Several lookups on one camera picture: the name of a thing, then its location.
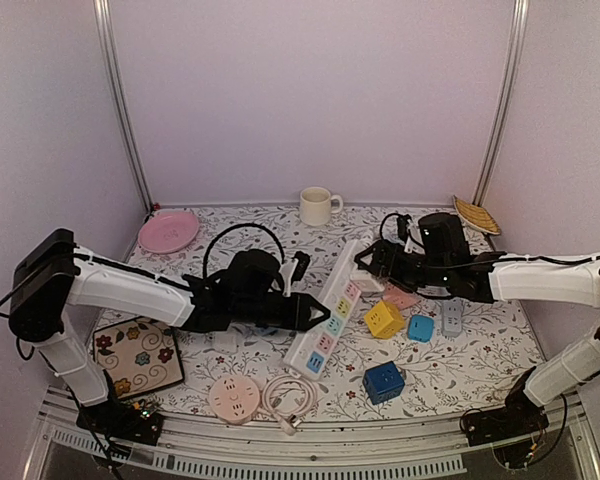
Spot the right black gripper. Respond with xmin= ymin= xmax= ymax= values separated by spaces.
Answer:
xmin=355 ymin=239 xmax=452 ymax=294

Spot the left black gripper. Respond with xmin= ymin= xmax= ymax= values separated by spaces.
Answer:
xmin=234 ymin=292 xmax=331 ymax=331

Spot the white cartoon plug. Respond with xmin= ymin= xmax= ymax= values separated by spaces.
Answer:
xmin=350 ymin=270 xmax=385 ymax=294

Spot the white power strip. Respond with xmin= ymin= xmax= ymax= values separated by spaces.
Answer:
xmin=282 ymin=239 xmax=364 ymax=381

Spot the light pink plug adapter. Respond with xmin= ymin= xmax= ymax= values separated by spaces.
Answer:
xmin=382 ymin=284 xmax=421 ymax=311

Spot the light blue plug adapter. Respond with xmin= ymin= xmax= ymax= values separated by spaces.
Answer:
xmin=256 ymin=327 xmax=279 ymax=337

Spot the yellow cube adapter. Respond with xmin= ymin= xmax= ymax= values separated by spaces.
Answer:
xmin=364 ymin=300 xmax=406 ymax=339

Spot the cyan plug adapter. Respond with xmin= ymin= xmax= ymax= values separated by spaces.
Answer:
xmin=407 ymin=315 xmax=435 ymax=343

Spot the white plug adapter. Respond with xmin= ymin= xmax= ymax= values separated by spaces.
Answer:
xmin=211 ymin=331 xmax=238 ymax=355

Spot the light blue power strip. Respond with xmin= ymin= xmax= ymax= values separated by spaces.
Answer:
xmin=441 ymin=298 xmax=464 ymax=338

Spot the dark blue cube adapter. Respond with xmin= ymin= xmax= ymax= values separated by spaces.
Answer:
xmin=363 ymin=361 xmax=405 ymax=405

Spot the pink round socket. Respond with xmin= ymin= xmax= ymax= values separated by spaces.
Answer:
xmin=208 ymin=375 xmax=261 ymax=425

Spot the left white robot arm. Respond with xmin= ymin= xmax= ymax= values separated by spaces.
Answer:
xmin=0 ymin=228 xmax=331 ymax=434

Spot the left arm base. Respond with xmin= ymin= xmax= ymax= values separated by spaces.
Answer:
xmin=76 ymin=399 xmax=164 ymax=446

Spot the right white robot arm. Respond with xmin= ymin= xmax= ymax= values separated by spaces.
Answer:
xmin=355 ymin=240 xmax=600 ymax=436

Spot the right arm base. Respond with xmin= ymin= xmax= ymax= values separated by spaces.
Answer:
xmin=459 ymin=405 xmax=549 ymax=470

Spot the cream mug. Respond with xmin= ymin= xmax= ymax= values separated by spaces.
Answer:
xmin=299 ymin=187 xmax=344 ymax=226

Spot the yellow leaf dish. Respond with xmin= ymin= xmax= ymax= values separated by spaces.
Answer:
xmin=453 ymin=196 xmax=502 ymax=236

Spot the pink plate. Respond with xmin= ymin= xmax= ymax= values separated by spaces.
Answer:
xmin=138 ymin=211 xmax=200 ymax=254

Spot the floral square coaster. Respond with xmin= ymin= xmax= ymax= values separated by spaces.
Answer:
xmin=92 ymin=317 xmax=185 ymax=400

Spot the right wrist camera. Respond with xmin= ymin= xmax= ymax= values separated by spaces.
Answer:
xmin=396 ymin=214 xmax=415 ymax=253

